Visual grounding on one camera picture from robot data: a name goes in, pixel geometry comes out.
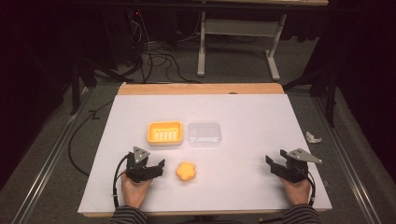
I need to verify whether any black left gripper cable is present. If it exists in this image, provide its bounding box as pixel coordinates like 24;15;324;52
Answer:
111;153;131;209

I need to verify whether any clear plastic lid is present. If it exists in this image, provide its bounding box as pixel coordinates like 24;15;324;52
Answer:
186;121;222;148

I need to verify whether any black metal stand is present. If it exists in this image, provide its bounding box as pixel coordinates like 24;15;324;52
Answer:
68;57;98;117
282;60;340;129

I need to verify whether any crumpled white paper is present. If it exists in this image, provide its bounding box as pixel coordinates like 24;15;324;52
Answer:
304;131;323;145

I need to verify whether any white table cover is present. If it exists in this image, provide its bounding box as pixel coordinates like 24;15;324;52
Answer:
77;93;333;216

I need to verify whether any tangle of black cables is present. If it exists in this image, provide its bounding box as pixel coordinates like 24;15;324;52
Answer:
125;12;204;85

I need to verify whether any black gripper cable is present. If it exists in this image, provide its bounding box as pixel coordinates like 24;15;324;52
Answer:
111;153;131;209
298;166;318;207

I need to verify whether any metal floor rail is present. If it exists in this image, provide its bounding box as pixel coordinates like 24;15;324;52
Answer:
312;96;379;224
10;87;90;224

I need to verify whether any yellow flower-shaped soap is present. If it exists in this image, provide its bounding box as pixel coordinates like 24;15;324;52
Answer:
175;161;197;183

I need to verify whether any person's left hand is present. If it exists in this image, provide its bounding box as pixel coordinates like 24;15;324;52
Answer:
120;172;154;210

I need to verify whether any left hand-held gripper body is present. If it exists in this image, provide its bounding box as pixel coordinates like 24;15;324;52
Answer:
125;146;157;184

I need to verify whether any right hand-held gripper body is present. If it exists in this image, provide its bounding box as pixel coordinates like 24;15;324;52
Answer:
277;147;323;184

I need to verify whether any yellow soap dish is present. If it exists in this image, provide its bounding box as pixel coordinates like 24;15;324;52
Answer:
146;120;184;147

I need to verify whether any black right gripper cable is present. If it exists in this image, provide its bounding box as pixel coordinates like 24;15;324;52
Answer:
298;166;318;207

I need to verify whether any person's right hand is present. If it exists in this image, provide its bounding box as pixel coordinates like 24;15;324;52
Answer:
279;175;313;207

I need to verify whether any black floor cable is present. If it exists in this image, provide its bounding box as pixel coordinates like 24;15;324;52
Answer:
67;99;117;177

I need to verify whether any white metal desk frame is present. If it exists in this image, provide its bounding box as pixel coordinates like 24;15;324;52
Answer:
196;10;288;82

